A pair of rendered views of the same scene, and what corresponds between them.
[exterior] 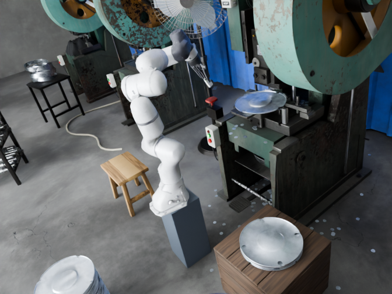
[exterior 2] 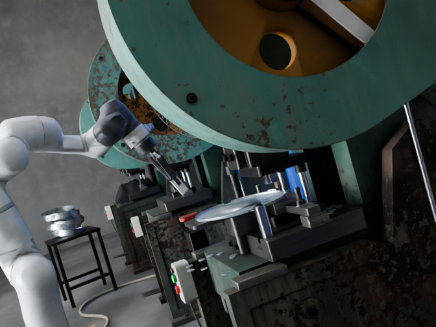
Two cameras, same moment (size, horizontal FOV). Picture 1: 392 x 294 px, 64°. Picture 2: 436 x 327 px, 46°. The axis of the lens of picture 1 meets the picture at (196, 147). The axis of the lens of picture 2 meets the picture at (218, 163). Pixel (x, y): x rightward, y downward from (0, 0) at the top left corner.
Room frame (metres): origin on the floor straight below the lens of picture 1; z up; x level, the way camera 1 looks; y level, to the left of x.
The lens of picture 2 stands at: (0.10, -0.78, 1.02)
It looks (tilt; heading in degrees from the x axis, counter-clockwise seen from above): 3 degrees down; 15
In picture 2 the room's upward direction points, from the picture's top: 16 degrees counter-clockwise
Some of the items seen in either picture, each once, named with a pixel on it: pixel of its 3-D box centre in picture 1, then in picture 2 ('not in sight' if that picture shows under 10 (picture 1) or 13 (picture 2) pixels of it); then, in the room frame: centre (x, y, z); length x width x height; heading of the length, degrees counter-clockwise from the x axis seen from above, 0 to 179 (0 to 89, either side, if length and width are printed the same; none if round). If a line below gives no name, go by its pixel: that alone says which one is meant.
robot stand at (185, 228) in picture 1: (184, 226); not in sight; (1.34, 0.16, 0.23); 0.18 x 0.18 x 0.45; 29
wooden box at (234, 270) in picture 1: (272, 267); not in sight; (0.99, -0.25, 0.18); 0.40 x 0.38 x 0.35; 122
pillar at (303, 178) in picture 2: (293, 89); (303, 181); (1.64, -0.62, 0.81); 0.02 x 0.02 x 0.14
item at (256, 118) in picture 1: (255, 115); (231, 231); (1.60, -0.37, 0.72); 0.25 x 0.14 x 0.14; 120
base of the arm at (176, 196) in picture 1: (167, 191); not in sight; (1.32, 0.20, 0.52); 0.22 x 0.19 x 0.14; 119
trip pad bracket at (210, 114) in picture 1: (216, 119); (200, 252); (1.84, -0.17, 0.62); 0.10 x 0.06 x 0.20; 30
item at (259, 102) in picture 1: (260, 101); (240, 205); (1.62, -0.41, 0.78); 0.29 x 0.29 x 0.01
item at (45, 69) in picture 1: (52, 90); (76, 250); (3.94, 1.63, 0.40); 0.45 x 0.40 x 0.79; 42
